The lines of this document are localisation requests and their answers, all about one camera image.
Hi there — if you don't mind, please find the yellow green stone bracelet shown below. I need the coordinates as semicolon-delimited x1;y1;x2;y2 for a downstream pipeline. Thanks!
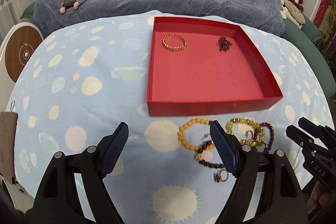
225;117;265;149

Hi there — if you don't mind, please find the orange yellow bead bracelet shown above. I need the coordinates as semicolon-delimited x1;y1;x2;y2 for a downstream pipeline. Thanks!
177;118;214;153

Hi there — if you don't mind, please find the dark brown bead bracelet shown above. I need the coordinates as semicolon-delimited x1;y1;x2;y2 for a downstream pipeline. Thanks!
194;140;227;170

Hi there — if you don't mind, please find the dark red bead bracelet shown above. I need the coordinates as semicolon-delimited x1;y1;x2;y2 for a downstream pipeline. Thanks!
258;122;275;154

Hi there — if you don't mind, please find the dark garnet bead strand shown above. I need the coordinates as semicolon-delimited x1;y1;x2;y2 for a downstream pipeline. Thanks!
218;36;232;52

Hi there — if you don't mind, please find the gold chain bracelet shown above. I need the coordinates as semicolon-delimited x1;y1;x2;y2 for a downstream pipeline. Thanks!
162;34;188;52

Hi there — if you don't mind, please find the gold hoop earring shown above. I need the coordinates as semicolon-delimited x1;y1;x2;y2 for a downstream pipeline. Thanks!
245;130;255;140

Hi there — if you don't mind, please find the right human hand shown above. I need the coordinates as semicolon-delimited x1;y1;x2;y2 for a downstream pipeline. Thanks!
306;181;331;214

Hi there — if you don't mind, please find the light blue planet bedsheet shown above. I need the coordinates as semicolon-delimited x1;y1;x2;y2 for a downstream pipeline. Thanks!
6;10;334;223

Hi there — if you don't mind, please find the green sofa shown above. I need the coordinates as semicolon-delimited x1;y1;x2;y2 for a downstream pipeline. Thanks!
262;0;336;98

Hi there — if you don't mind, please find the red shallow cardboard box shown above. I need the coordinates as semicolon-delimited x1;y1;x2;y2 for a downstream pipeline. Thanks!
147;16;283;117

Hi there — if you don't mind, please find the brown cardboard piece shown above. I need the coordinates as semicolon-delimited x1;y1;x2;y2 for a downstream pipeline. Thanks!
0;112;18;184

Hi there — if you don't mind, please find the beige mushroom plush toy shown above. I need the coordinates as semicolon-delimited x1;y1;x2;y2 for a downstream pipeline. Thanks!
280;0;306;29

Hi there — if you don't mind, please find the round wooden white device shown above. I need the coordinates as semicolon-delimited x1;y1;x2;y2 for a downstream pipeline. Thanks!
1;22;44;83

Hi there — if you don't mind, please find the red patterned wall banner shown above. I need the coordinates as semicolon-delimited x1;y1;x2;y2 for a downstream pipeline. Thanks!
313;0;330;28

